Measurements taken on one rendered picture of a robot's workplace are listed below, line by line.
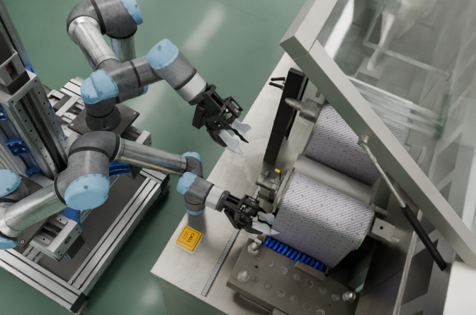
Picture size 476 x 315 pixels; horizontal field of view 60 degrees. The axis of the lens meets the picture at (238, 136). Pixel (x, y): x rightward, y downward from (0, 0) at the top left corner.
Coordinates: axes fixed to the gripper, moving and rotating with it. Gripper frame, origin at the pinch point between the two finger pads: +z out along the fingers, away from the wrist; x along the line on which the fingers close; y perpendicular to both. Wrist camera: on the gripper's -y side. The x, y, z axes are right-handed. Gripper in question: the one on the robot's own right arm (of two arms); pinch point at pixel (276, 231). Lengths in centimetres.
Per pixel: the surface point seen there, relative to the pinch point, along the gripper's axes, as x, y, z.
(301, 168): 16.3, 14.5, -1.1
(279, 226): -0.2, 4.9, 0.2
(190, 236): -9.4, -16.4, -26.5
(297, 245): -0.3, -2.6, 8.2
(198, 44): 161, -109, -116
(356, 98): -12, 82, 2
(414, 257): -6.7, 36.9, 30.0
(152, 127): 74, -109, -104
